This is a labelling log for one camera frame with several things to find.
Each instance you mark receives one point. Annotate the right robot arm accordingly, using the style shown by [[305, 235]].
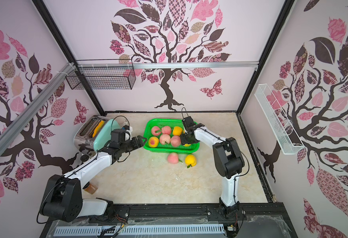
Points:
[[228, 160]]

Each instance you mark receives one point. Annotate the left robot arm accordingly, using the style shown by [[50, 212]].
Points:
[[62, 199]]

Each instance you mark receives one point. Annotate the pink peach front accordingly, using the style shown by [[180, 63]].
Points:
[[156, 131]]

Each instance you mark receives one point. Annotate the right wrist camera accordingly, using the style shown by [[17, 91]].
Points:
[[188, 122]]

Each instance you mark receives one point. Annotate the green plastic basket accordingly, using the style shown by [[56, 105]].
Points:
[[167, 148]]

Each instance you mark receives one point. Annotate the aluminium rail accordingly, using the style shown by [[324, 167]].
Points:
[[222, 64], [14, 129]]

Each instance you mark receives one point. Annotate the mint and steel toaster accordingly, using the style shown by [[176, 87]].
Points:
[[94, 134]]

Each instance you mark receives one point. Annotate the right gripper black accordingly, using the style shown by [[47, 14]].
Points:
[[187, 138]]

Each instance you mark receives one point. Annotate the back aluminium rail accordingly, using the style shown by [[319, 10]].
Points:
[[222, 64]]

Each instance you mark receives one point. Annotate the white slotted cable duct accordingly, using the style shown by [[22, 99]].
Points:
[[137, 231]]

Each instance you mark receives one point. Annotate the white wire wall shelf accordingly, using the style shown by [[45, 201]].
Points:
[[271, 103]]

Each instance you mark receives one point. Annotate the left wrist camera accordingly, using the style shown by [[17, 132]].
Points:
[[121, 135]]

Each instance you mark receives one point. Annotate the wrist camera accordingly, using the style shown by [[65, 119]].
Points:
[[188, 122], [121, 135]]

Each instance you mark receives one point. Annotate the left aluminium rail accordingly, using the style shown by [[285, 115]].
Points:
[[14, 129]]

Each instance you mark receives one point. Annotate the pink peach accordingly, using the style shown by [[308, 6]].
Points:
[[166, 130], [156, 131], [165, 139], [175, 141], [173, 158]]

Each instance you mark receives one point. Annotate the small brown spice jar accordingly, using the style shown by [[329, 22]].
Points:
[[90, 188]]

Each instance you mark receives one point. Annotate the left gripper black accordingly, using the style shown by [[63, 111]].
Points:
[[137, 145]]

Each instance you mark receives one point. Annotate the black wire wall basket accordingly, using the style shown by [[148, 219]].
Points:
[[113, 74]]

